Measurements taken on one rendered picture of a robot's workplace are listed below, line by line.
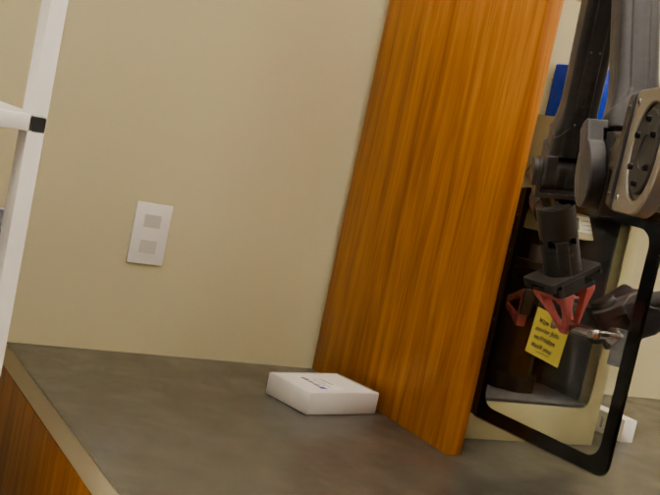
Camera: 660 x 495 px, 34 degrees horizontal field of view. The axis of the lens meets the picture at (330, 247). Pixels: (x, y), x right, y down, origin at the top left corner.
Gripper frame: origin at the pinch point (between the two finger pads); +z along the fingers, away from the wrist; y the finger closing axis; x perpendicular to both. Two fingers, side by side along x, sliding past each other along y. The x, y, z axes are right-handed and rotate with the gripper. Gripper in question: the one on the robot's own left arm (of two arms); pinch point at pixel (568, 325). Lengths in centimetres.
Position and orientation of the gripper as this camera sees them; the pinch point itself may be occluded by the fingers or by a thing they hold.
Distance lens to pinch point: 166.8
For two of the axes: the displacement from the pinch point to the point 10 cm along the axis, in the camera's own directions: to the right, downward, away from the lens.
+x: 5.5, 1.9, -8.2
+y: -8.2, 3.1, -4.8
